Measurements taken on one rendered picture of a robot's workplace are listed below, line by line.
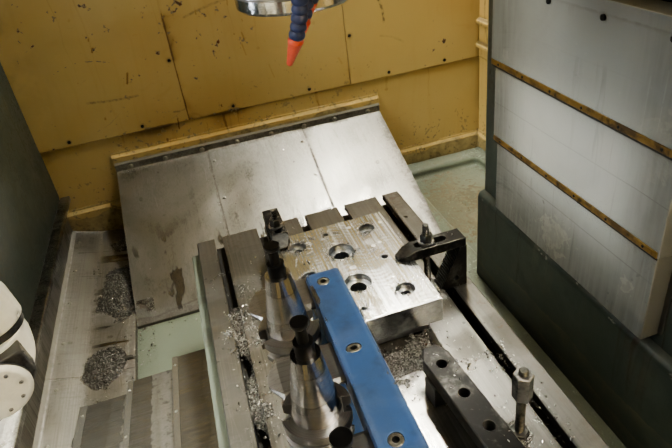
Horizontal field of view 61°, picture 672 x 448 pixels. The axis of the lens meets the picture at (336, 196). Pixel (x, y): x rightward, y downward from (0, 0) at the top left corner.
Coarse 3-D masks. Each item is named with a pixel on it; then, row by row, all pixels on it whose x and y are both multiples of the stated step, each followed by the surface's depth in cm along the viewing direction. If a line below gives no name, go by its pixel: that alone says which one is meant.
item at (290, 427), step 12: (336, 384) 52; (288, 396) 51; (348, 396) 50; (288, 408) 51; (348, 408) 51; (288, 420) 49; (336, 420) 48; (348, 420) 48; (288, 432) 48; (300, 432) 48; (312, 432) 48; (324, 432) 47; (300, 444) 48; (312, 444) 47; (324, 444) 47
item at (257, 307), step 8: (296, 280) 67; (304, 280) 66; (304, 288) 65; (256, 296) 65; (264, 296) 65; (304, 296) 64; (256, 304) 64; (264, 304) 63; (304, 304) 63; (312, 304) 63; (256, 312) 63; (264, 312) 62
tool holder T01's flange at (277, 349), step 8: (312, 312) 61; (264, 320) 60; (264, 328) 59; (312, 328) 58; (264, 336) 59; (312, 336) 57; (320, 336) 60; (264, 344) 57; (272, 344) 57; (280, 344) 57; (288, 344) 57; (320, 344) 59; (272, 352) 57; (280, 352) 57; (288, 352) 57; (272, 360) 58
